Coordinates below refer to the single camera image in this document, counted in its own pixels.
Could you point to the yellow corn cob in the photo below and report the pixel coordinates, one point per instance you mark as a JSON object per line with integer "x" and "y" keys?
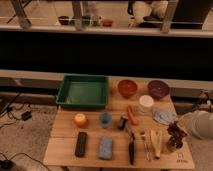
{"x": 156, "y": 140}

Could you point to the metal fork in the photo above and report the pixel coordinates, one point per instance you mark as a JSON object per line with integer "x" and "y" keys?
{"x": 143, "y": 137}

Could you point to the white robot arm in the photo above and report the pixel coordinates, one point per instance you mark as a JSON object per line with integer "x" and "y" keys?
{"x": 198, "y": 124}

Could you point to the green plastic tray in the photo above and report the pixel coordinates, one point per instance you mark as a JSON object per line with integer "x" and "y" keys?
{"x": 83, "y": 91}

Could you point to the black handled knife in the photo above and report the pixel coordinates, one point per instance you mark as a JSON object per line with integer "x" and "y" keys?
{"x": 131, "y": 147}

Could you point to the blue cup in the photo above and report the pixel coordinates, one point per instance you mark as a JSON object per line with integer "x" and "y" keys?
{"x": 105, "y": 119}

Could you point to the purple bowl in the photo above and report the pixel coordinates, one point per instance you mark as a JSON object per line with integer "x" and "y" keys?
{"x": 158, "y": 89}

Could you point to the orange bowl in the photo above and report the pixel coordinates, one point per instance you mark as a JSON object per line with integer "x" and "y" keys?
{"x": 127, "y": 88}

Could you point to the black remote control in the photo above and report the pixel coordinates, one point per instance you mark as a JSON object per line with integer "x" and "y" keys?
{"x": 80, "y": 148}

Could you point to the blue sponge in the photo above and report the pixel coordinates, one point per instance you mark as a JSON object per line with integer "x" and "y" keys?
{"x": 105, "y": 148}

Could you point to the black power adapter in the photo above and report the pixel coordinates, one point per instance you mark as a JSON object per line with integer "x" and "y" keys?
{"x": 26, "y": 115}

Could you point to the dark purple grapes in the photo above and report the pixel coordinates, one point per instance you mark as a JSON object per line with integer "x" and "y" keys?
{"x": 176, "y": 132}

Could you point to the blue cloth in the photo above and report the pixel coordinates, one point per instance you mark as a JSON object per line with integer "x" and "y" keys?
{"x": 164, "y": 116}

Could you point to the orange round fruit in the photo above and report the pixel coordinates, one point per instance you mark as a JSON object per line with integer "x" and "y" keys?
{"x": 80, "y": 120}

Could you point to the orange carrot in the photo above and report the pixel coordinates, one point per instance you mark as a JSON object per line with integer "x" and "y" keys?
{"x": 131, "y": 116}

